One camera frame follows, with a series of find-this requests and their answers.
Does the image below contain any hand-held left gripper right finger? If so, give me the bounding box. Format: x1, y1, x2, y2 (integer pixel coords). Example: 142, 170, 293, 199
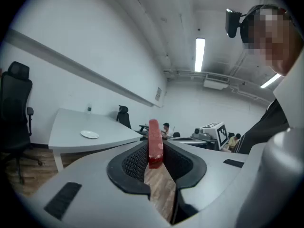
163, 140, 249, 225

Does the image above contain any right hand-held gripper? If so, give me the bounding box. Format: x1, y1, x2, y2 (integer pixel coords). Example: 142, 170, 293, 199
191, 121, 230, 151

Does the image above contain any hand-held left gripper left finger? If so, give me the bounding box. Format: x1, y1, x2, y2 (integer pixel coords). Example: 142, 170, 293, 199
21, 141, 172, 228

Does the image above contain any red square object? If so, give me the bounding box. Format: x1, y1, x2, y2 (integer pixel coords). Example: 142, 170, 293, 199
147, 119, 164, 170

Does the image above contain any white plate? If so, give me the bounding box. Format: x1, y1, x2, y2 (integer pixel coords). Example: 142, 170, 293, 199
80, 130, 100, 140

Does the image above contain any person's black printed shirt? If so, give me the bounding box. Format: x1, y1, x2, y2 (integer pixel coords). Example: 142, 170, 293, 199
234, 98, 291, 155

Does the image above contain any white ceiling air conditioner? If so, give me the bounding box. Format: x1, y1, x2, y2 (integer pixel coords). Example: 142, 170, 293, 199
203, 74, 229, 90

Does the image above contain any long ceiling light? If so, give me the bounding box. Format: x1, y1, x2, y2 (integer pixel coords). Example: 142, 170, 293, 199
194, 38, 206, 73
260, 73, 282, 89

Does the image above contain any black curved-headrest office chair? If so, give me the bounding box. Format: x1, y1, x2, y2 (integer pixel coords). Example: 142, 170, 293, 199
115, 104, 133, 130

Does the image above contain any person's head and neck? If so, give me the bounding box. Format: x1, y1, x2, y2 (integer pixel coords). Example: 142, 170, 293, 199
239, 4, 304, 77

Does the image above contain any black mesh office chair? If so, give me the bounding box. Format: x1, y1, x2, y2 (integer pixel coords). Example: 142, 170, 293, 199
0, 61, 43, 185

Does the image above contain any black head-worn camera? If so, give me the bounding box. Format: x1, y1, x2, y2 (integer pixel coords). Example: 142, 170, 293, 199
225, 8, 243, 39

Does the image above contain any grey wall rail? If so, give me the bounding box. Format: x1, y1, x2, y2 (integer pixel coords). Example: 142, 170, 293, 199
3, 28, 165, 108

